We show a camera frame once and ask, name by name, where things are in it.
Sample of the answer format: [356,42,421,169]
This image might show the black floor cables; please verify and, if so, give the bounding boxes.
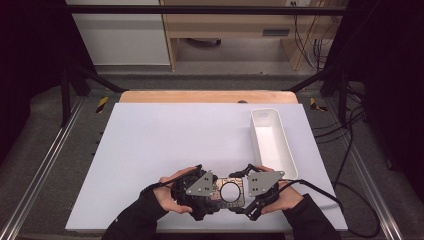
[313,83,368,145]

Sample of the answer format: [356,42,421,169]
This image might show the white plastic bin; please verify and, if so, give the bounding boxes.
[249,107,299,181]

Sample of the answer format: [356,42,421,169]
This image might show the frame with round hole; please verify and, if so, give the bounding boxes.
[212,177,247,212]

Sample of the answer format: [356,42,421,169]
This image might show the yellow black tape marker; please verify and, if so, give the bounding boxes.
[95,95,110,114]
[309,97,329,113]

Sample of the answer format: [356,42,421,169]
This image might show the hanging cable bundle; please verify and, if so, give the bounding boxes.
[292,14,336,72]

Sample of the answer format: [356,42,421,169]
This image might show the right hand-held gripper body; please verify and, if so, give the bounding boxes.
[248,170,286,205]

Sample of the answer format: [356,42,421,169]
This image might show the white table sheet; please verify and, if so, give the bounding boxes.
[65,102,348,233]

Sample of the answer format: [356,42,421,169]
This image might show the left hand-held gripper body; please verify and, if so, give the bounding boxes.
[173,170,221,222]

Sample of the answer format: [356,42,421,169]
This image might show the person's right hand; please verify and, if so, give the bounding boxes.
[256,165,304,214]

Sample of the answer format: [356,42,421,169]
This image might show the black curtain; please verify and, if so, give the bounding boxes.
[333,0,424,193]
[0,0,73,164]

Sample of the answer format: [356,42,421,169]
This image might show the aluminium floor rail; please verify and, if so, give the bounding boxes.
[0,96,85,240]
[324,98,406,240]

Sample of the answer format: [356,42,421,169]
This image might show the black frame post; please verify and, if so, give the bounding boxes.
[282,65,350,127]
[60,63,128,128]

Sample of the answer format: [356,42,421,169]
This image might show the grey desk handle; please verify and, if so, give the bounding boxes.
[262,28,291,37]

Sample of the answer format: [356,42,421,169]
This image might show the right hand-held gripper cable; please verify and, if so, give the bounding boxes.
[276,179,382,240]

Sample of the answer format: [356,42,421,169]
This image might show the white cabinet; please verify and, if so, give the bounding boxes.
[65,0,171,66]

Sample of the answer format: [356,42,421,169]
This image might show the wooden desk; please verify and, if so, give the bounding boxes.
[159,0,348,72]

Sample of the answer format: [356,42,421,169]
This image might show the person's left hand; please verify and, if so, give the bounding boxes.
[153,166,200,214]

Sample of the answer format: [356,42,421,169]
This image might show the wooden table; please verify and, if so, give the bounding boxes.
[119,89,299,104]

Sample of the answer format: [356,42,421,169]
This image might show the black horizontal frame bar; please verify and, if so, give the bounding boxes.
[64,4,363,16]

